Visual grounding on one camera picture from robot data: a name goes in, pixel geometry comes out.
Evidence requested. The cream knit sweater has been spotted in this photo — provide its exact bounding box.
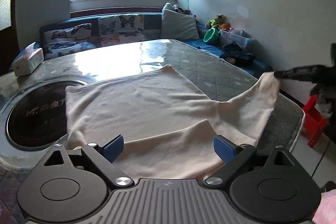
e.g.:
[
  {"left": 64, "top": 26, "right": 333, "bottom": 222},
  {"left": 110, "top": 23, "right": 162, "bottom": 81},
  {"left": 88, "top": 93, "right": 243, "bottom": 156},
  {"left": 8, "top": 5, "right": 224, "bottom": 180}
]
[{"left": 66, "top": 65, "right": 280, "bottom": 180}]

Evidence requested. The dark blue clothes pile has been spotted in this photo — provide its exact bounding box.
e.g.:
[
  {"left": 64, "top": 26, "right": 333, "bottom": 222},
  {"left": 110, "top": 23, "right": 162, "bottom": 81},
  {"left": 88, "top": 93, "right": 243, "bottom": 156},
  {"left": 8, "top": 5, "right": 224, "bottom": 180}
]
[{"left": 220, "top": 42, "right": 256, "bottom": 67}]

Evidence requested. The red plastic stool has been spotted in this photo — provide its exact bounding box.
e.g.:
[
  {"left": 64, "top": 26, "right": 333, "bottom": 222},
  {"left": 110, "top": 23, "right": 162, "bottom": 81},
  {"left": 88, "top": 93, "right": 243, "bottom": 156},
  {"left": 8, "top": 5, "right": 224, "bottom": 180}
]
[{"left": 302, "top": 95, "right": 328, "bottom": 148}]

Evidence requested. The pink floral cloth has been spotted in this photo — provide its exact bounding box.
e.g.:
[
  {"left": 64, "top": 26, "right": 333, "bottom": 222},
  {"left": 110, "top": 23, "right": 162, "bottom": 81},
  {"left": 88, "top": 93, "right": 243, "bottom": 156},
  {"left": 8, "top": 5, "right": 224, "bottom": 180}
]
[{"left": 313, "top": 189, "right": 336, "bottom": 224}]

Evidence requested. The round black induction cooktop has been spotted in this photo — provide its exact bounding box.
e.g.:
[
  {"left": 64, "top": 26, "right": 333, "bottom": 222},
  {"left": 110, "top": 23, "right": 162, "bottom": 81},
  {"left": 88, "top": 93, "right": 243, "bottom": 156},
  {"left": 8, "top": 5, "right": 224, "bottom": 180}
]
[{"left": 1, "top": 80, "right": 86, "bottom": 172}]

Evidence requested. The plush toy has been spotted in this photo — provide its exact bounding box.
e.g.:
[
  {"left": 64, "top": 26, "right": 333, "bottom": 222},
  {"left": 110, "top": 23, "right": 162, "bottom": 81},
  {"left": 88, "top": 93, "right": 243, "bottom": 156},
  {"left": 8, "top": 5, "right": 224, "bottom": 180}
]
[{"left": 206, "top": 14, "right": 231, "bottom": 30}]

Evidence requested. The green plastic bowl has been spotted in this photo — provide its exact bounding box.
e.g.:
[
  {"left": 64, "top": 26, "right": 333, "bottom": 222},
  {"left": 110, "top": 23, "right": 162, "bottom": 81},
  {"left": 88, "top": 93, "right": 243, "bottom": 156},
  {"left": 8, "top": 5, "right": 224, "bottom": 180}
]
[{"left": 203, "top": 28, "right": 220, "bottom": 45}]

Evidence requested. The white tissue box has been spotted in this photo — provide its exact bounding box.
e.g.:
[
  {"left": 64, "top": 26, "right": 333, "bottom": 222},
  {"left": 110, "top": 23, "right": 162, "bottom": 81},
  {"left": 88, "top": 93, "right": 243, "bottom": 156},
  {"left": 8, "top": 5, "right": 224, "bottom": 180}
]
[{"left": 11, "top": 42, "right": 45, "bottom": 77}]

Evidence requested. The grey plain pillow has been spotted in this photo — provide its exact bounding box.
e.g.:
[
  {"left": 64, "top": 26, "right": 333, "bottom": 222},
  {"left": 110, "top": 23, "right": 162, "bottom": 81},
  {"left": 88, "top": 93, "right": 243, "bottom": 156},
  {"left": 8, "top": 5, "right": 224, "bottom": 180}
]
[{"left": 161, "top": 2, "right": 199, "bottom": 40}]

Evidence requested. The dark wooden door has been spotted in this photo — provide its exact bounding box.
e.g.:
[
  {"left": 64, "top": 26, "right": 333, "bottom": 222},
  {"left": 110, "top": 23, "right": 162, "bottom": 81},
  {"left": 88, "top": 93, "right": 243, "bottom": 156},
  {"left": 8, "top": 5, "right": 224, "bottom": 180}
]
[{"left": 0, "top": 0, "right": 19, "bottom": 75}]

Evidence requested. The right butterfly print cushion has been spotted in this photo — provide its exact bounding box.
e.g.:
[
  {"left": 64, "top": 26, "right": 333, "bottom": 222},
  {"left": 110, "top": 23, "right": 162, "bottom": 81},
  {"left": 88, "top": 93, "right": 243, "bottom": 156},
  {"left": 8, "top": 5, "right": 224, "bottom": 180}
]
[{"left": 98, "top": 14, "right": 147, "bottom": 47}]

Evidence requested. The dark blue sofa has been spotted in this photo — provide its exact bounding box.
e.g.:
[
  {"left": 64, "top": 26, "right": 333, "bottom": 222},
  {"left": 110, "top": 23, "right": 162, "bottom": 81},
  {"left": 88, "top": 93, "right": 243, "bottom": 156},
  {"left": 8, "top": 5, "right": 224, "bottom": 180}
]
[{"left": 39, "top": 12, "right": 273, "bottom": 78}]

